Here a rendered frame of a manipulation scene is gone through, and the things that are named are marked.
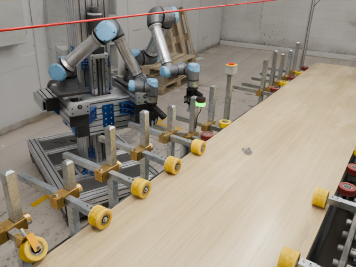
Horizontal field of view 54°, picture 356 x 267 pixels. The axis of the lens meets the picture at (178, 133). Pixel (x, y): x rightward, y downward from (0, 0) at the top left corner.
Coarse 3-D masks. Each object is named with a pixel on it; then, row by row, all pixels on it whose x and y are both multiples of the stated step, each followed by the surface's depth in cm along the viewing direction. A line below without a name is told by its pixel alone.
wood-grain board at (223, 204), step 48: (288, 96) 292; (336, 96) 297; (240, 144) 206; (288, 144) 208; (336, 144) 211; (192, 192) 159; (240, 192) 160; (288, 192) 162; (96, 240) 129; (144, 240) 130; (192, 240) 130; (240, 240) 131; (288, 240) 132
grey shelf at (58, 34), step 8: (48, 0) 420; (56, 0) 415; (112, 0) 482; (48, 8) 425; (56, 8) 419; (112, 8) 487; (48, 16) 429; (56, 16) 423; (64, 16) 418; (112, 16) 479; (48, 32) 438; (56, 32) 432; (64, 32) 427; (48, 40) 443; (56, 40) 437; (64, 40) 431; (112, 48) 511; (112, 56) 516; (112, 64) 521
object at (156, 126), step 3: (153, 126) 238; (156, 126) 236; (159, 126) 236; (162, 126) 237; (159, 129) 235; (162, 129) 234; (165, 129) 233; (180, 132) 228; (183, 132) 228; (177, 135) 228; (180, 135) 227; (192, 138) 223; (195, 138) 221; (198, 138) 221
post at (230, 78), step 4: (228, 76) 255; (232, 76) 255; (228, 80) 256; (232, 80) 256; (228, 84) 257; (232, 84) 258; (228, 88) 258; (228, 92) 259; (228, 96) 260; (228, 100) 261; (228, 104) 263; (224, 108) 266; (228, 108) 264; (224, 112) 267; (228, 112) 266; (224, 116) 268; (228, 116) 268
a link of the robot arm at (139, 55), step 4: (132, 52) 258; (136, 52) 259; (140, 52) 264; (136, 56) 260; (140, 56) 263; (144, 56) 265; (136, 60) 261; (140, 60) 263; (144, 60) 265; (140, 64) 266
